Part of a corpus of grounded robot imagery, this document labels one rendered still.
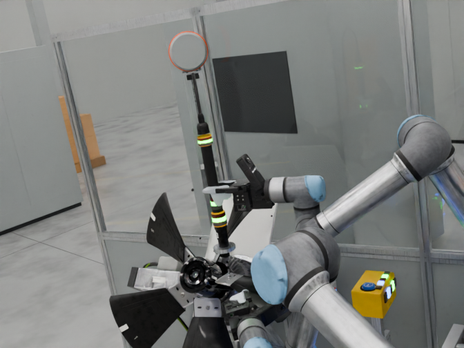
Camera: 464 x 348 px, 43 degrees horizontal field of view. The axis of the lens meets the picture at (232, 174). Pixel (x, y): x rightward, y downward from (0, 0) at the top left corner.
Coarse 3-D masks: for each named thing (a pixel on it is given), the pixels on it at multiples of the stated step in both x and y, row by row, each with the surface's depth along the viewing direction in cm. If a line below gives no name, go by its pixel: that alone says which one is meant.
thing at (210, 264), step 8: (184, 264) 188; (192, 264) 188; (200, 264) 186; (208, 264) 184; (216, 264) 190; (224, 264) 194; (184, 272) 188; (192, 272) 187; (200, 272) 185; (208, 272) 182; (216, 272) 185; (224, 272) 192; (184, 280) 187; (192, 280) 185; (200, 280) 183; (208, 280) 181; (184, 288) 184; (192, 288) 184; (200, 288) 182; (208, 288) 183; (200, 296) 186; (208, 296) 187; (216, 296) 190; (224, 296) 189
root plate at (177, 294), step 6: (168, 288) 192; (174, 288) 191; (180, 288) 191; (174, 294) 192; (180, 294) 192; (186, 294) 192; (192, 294) 192; (180, 300) 193; (192, 300) 193; (186, 306) 193
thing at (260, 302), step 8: (240, 280) 182; (248, 280) 181; (232, 288) 178; (240, 288) 177; (248, 288) 177; (256, 296) 173; (256, 304) 170; (264, 304) 170; (288, 312) 166; (280, 320) 165
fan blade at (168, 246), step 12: (156, 204) 208; (168, 204) 202; (156, 216) 208; (168, 216) 201; (156, 228) 209; (168, 228) 201; (156, 240) 210; (168, 240) 203; (180, 240) 196; (168, 252) 206; (180, 252) 198
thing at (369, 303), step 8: (368, 272) 200; (376, 272) 199; (384, 272) 198; (392, 272) 197; (360, 280) 195; (368, 280) 194; (376, 280) 193; (360, 288) 189; (384, 288) 188; (352, 296) 190; (360, 296) 188; (368, 296) 187; (376, 296) 185; (392, 296) 195; (360, 304) 189; (368, 304) 187; (376, 304) 186; (384, 304) 187; (360, 312) 190; (368, 312) 188; (376, 312) 187; (384, 312) 187
